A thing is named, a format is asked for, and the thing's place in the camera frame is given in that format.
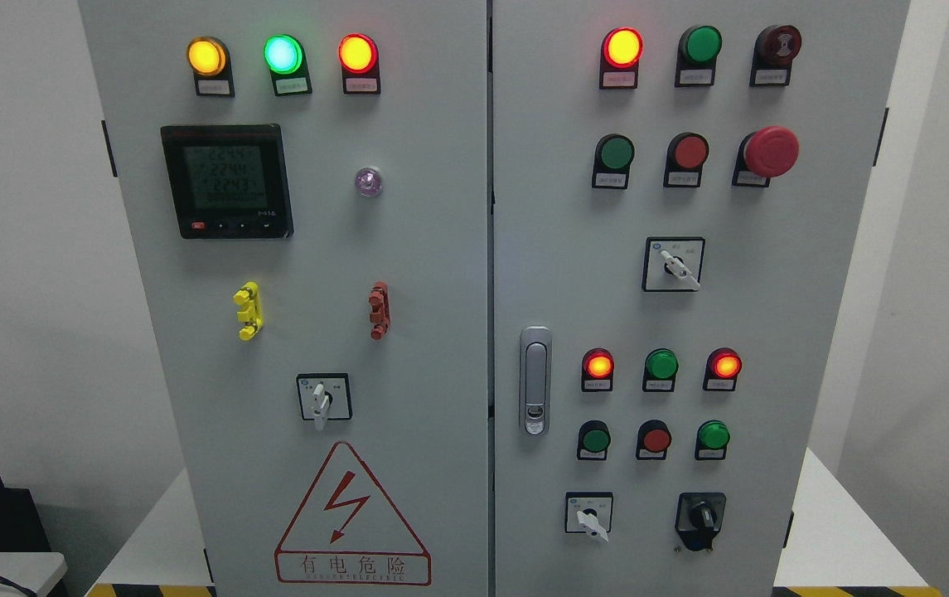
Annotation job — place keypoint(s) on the white rotary light switch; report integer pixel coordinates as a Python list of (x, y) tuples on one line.
[(324, 397)]

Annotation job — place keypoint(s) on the green lit indicator light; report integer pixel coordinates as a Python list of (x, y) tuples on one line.
[(287, 63)]

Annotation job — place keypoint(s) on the yellow indicator light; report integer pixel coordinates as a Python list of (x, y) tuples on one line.
[(211, 66)]

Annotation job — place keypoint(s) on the grey electrical cabinet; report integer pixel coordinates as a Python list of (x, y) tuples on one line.
[(485, 130)]

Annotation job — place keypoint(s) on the red terminal clip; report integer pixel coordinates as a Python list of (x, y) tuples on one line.
[(380, 317)]

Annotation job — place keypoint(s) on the red lit indicator lower left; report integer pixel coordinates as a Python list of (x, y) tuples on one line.
[(597, 373)]

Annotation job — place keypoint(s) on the clear small light bulb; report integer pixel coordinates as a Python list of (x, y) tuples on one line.
[(368, 181)]

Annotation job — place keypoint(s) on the green push button lower left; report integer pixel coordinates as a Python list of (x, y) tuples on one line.
[(594, 439)]

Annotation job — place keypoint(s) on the green push button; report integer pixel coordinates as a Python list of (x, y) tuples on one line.
[(613, 156), (712, 440), (594, 439)]

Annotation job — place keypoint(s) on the green indicator lower middle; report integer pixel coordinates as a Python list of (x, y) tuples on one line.
[(660, 368)]

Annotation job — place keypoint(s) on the white rotary selector upper right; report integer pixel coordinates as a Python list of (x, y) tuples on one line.
[(673, 264)]

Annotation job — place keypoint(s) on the white rotary selector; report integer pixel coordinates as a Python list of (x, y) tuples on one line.
[(589, 513), (673, 264)]

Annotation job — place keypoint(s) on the green push button upper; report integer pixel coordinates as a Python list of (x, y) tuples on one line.
[(613, 156)]

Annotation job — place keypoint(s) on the yellow terminal clip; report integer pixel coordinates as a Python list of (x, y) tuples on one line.
[(249, 312)]

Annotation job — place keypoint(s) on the red push button lower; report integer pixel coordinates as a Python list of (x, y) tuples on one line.
[(653, 440)]

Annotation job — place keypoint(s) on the red push button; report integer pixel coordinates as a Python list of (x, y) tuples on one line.
[(653, 440), (684, 160)]

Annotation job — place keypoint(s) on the white rotary selector bottom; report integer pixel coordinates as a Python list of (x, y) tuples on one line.
[(589, 513)]

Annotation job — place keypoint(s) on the red push button upper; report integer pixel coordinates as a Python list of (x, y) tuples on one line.
[(684, 160)]

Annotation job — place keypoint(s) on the red lit indicator lower right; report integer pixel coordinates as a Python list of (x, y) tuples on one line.
[(721, 370)]

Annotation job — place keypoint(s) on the red electric hazard sticker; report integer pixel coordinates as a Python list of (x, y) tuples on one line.
[(347, 531)]

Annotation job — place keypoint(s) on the red lit indicator light left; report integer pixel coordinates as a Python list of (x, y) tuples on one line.
[(359, 58)]

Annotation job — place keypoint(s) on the black digital power meter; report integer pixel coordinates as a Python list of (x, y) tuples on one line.
[(228, 181)]

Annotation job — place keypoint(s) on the green push button lower right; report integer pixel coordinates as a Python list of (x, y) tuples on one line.
[(712, 440)]

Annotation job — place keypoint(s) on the red lit indicator top right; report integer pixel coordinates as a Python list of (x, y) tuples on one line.
[(622, 50)]

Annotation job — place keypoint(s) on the red emergency stop button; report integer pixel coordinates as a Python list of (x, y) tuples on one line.
[(764, 155)]

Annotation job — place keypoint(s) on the green indicator top right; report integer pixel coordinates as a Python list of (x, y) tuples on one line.
[(696, 56)]

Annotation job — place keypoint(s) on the dark red buzzer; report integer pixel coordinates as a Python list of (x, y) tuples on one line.
[(773, 53)]

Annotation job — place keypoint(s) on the white device bottom left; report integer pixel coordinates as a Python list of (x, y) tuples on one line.
[(40, 571)]

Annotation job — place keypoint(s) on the silver door latch handle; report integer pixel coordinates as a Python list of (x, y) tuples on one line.
[(535, 374)]

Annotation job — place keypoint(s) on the black rotary knob switch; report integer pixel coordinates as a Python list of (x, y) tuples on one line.
[(699, 519)]

